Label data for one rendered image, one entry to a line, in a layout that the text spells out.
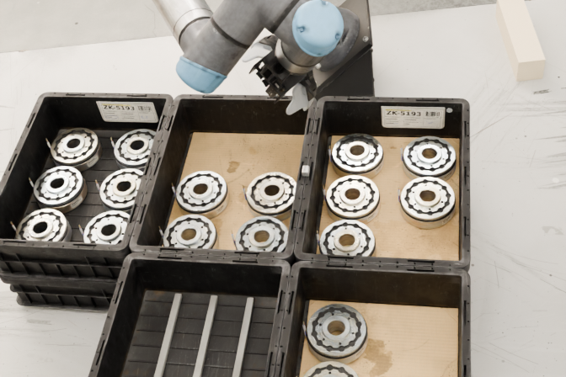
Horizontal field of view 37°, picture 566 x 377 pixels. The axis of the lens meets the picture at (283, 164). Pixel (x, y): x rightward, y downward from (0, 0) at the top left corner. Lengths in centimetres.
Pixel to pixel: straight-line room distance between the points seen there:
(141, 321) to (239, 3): 62
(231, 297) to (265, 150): 36
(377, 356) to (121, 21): 236
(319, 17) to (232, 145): 61
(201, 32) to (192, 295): 51
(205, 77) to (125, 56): 97
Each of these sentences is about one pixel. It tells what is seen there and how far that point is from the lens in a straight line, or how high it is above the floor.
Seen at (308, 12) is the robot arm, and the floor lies 135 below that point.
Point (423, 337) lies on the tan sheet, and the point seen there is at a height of 83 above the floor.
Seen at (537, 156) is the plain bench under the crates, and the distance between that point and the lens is 193.
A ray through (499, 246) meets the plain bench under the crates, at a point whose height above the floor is 70.
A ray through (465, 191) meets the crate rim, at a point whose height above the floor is 93.
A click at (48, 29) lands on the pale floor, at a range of 365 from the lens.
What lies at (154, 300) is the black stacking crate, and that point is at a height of 83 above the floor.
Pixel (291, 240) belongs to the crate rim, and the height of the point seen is 93.
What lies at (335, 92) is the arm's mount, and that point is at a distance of 198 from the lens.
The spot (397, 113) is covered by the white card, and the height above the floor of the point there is 90.
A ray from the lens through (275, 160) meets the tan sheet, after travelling 176.
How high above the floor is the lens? 214
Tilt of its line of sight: 49 degrees down
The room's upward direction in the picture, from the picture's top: 10 degrees counter-clockwise
